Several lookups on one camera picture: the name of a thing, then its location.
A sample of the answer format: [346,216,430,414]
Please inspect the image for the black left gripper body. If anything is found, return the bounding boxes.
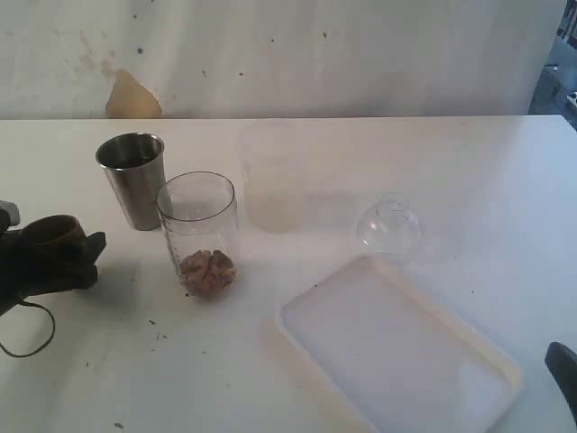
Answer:
[1,209,57,315]

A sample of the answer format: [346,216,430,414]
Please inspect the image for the brown wooden cup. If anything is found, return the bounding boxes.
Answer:
[21,215,86,246]

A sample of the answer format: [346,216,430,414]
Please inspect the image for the stainless steel cup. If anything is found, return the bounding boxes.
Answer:
[96,133,166,231]

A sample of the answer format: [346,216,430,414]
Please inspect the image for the gold coins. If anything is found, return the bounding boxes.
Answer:
[178,250,237,299]

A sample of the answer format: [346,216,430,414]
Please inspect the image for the clear glass with amber liquid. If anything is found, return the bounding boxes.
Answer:
[157,170,239,300]

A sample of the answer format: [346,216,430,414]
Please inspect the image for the clear dome strainer lid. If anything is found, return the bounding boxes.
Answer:
[356,191,422,263]

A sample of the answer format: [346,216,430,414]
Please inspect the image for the frosted plastic cup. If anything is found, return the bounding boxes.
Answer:
[239,119,305,233]

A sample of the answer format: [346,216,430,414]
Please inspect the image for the white plastic tray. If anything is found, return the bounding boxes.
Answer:
[275,255,523,432]

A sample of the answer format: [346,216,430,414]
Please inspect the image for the dark right gripper tip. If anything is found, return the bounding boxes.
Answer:
[545,342,577,412]

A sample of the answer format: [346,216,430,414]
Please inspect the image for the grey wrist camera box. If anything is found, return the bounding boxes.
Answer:
[0,200,20,226]

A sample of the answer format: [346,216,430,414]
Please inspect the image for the black cable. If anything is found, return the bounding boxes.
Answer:
[0,299,57,360]

